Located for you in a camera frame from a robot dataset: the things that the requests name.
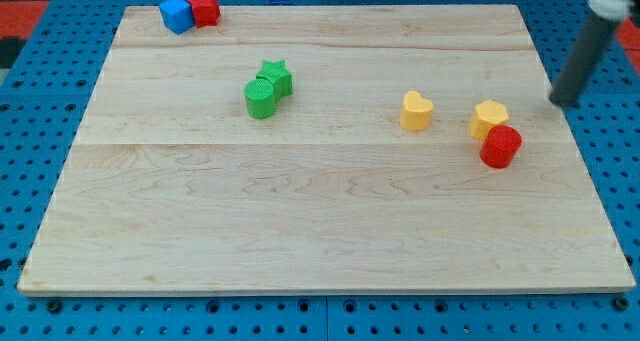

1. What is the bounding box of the blue cube block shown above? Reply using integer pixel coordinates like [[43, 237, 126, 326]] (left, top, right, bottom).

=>
[[158, 0, 195, 34]]

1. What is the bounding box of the wooden board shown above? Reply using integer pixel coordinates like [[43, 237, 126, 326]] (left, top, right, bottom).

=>
[[18, 4, 635, 297]]

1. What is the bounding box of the green cylinder block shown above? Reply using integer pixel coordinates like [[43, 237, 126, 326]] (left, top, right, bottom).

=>
[[244, 79, 276, 119]]

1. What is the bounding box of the green star block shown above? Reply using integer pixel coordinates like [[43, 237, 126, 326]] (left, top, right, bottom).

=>
[[256, 60, 293, 101]]

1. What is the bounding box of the yellow heart block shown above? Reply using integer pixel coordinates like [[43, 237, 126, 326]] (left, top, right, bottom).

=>
[[399, 90, 435, 131]]

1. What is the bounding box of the yellow hexagon block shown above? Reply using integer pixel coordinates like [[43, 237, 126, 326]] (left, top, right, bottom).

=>
[[469, 100, 510, 140]]

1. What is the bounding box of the red cylinder block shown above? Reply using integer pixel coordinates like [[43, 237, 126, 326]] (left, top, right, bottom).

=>
[[479, 125, 523, 169]]

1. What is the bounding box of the red star block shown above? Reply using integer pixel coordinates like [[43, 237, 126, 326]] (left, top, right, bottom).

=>
[[186, 0, 221, 28]]

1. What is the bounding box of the grey pusher rod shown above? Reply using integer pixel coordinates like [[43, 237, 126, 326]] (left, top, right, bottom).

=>
[[549, 11, 621, 108]]

